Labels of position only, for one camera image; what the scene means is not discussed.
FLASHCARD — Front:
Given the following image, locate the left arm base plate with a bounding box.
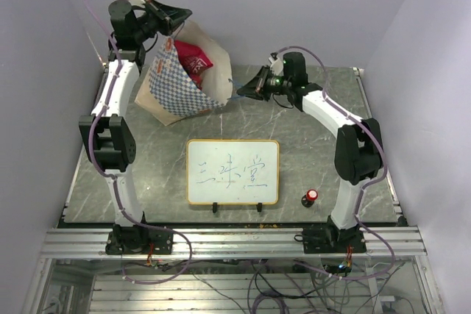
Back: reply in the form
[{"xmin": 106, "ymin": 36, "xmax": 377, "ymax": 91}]
[{"xmin": 105, "ymin": 224, "xmax": 173, "ymax": 255}]

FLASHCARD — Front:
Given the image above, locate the red emergency stop button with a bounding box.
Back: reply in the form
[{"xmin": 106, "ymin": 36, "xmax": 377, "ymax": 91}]
[{"xmin": 301, "ymin": 189, "xmax": 319, "ymax": 208}]

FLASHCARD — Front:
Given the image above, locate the white board with yellow frame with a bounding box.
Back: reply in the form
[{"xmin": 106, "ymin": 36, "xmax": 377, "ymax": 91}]
[{"xmin": 186, "ymin": 139, "xmax": 280, "ymax": 205}]

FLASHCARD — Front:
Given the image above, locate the blue checkered paper bag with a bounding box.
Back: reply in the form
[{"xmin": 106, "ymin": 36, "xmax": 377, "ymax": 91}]
[{"xmin": 135, "ymin": 21, "xmax": 233, "ymax": 126}]

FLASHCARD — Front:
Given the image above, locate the purple cable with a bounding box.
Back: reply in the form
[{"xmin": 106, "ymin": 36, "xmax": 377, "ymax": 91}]
[
  {"xmin": 274, "ymin": 46, "xmax": 397, "ymax": 281},
  {"xmin": 83, "ymin": 0, "xmax": 194, "ymax": 285}
]

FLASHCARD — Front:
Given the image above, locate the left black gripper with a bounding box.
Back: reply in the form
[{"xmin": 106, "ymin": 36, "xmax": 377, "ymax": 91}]
[{"xmin": 136, "ymin": 0, "xmax": 196, "ymax": 43}]

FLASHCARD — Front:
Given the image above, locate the aluminium frame rail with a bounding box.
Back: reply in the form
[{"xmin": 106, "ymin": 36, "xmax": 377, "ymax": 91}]
[{"xmin": 40, "ymin": 226, "xmax": 427, "ymax": 260}]

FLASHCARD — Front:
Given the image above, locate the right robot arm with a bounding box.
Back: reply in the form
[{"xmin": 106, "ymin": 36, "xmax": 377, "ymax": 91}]
[{"xmin": 237, "ymin": 46, "xmax": 386, "ymax": 252}]

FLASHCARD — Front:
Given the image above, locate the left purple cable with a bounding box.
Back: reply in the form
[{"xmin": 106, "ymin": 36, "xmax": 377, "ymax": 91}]
[{"xmin": 83, "ymin": 0, "xmax": 194, "ymax": 285}]

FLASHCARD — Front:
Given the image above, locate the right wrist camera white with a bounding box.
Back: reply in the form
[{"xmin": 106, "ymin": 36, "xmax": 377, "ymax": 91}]
[{"xmin": 269, "ymin": 52, "xmax": 284, "ymax": 76}]

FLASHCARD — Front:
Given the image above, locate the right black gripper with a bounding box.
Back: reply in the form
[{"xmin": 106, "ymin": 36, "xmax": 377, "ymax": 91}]
[{"xmin": 237, "ymin": 65, "xmax": 291, "ymax": 102}]

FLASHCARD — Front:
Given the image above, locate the pink snack bag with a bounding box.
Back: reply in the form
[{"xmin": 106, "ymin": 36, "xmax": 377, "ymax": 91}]
[{"xmin": 174, "ymin": 40, "xmax": 213, "ymax": 89}]

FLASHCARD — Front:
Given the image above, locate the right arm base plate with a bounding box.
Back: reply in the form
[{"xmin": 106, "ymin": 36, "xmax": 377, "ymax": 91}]
[{"xmin": 294, "ymin": 224, "xmax": 366, "ymax": 254}]

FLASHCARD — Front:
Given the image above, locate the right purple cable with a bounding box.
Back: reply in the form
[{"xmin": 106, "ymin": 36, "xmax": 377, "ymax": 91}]
[{"xmin": 274, "ymin": 46, "xmax": 397, "ymax": 281}]

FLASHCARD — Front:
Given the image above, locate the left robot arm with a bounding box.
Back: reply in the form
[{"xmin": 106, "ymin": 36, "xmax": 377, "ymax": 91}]
[{"xmin": 79, "ymin": 0, "xmax": 192, "ymax": 255}]

